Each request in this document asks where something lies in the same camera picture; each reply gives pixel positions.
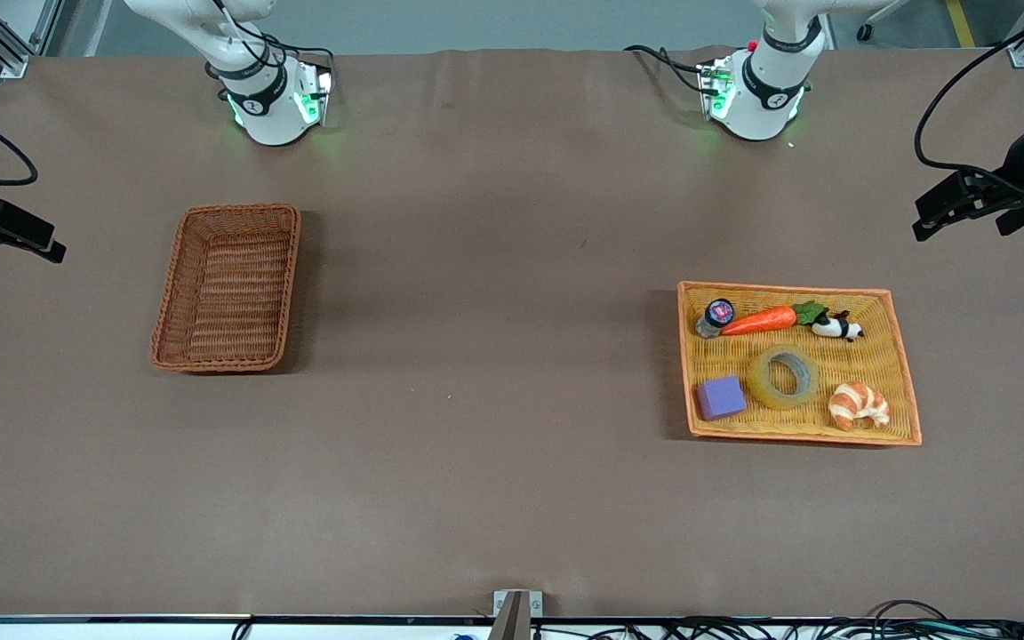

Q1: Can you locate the clear yellowish tape roll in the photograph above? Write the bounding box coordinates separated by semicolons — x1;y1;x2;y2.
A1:
747;344;820;411

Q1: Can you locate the brown wicker basket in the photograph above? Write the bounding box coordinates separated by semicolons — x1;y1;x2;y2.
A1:
149;203;303;374

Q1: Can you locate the yellow wicker basket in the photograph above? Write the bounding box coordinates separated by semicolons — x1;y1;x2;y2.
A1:
676;280;924;447

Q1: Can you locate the toy panda figure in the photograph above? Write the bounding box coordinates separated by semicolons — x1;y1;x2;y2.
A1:
811;310;866;343

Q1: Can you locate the office chair caster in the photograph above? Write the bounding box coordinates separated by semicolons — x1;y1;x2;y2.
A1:
855;0;911;44

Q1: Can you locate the toy croissant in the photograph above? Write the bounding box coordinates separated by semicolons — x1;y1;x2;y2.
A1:
828;381;892;433

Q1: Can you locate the orange toy carrot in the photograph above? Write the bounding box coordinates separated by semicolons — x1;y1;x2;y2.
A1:
720;300;831;337

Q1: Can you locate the metal base connector plate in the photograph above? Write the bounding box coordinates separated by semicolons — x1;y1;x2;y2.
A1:
697;55;737;123
294;64;334;127

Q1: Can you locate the purple foam block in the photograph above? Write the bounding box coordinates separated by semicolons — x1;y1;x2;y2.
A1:
696;374;748;422

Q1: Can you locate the brown table cover sheet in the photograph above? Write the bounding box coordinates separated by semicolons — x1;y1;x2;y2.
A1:
0;46;1024;621

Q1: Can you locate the black base power cable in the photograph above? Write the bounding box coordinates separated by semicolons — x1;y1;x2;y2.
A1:
206;0;337;100
623;44;710;95

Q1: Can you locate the aluminium camera mount post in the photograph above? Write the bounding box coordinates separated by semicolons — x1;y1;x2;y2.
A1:
487;588;544;640

